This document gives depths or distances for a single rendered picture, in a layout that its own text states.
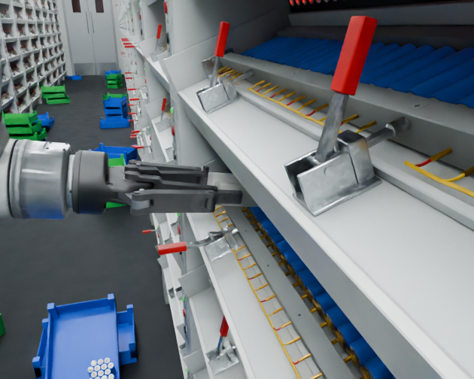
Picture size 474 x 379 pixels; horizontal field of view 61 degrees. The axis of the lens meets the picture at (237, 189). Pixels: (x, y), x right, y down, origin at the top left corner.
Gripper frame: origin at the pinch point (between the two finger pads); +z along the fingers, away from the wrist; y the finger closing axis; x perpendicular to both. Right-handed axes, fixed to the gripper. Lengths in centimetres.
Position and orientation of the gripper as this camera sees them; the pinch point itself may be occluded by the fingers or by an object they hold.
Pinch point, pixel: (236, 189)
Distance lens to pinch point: 53.7
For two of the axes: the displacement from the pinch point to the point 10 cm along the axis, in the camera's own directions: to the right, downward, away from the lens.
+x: -1.5, 9.3, 3.3
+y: -2.6, -3.6, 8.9
